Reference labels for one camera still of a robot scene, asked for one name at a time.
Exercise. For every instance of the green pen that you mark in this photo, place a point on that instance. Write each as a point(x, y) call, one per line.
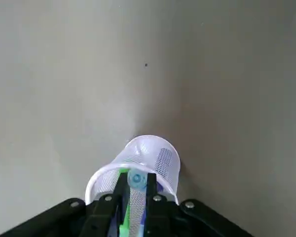
point(125, 222)

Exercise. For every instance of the purple pen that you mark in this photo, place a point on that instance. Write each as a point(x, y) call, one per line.
point(160, 188)

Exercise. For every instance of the pink mesh pen cup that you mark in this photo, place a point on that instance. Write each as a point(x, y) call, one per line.
point(148, 148)

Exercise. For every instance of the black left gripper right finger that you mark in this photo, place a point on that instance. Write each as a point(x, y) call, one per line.
point(162, 217)

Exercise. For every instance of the light blue pen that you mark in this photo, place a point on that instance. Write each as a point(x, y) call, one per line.
point(136, 178)

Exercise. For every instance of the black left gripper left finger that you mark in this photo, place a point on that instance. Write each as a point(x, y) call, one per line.
point(96, 217)

